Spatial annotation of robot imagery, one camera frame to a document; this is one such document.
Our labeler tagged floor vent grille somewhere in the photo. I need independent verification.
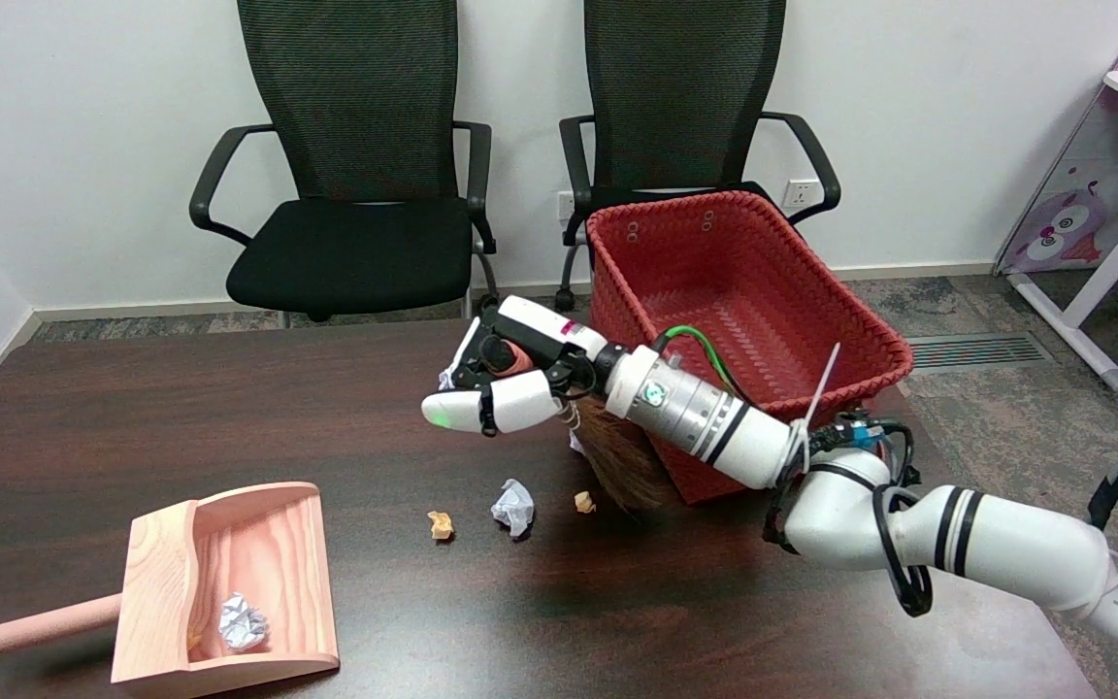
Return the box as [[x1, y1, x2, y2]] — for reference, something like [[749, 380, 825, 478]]
[[908, 333, 1055, 370]]

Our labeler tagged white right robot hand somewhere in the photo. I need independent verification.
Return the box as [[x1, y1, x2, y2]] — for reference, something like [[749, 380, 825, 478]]
[[421, 294, 626, 438]]

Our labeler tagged wooden dustpan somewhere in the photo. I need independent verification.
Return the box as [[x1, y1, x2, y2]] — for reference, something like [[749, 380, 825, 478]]
[[0, 483, 340, 698]]

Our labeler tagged white zip tie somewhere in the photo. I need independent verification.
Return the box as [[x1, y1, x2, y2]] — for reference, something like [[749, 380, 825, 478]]
[[790, 342, 841, 467]]

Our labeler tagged brown straw hand broom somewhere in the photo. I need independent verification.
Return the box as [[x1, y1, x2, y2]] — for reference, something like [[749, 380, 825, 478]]
[[491, 335, 681, 516]]

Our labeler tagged black mesh office chair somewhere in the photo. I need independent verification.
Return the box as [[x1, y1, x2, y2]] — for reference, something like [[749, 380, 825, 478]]
[[556, 0, 841, 312], [189, 0, 501, 323]]

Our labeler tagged thin black cable loop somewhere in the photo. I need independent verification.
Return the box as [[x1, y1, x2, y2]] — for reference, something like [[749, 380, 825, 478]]
[[872, 483, 934, 617]]

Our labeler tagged red woven basket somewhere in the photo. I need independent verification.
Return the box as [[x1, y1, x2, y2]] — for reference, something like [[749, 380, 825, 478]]
[[585, 190, 914, 506]]

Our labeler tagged green cable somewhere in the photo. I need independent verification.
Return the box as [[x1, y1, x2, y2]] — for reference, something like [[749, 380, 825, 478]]
[[656, 325, 744, 399]]

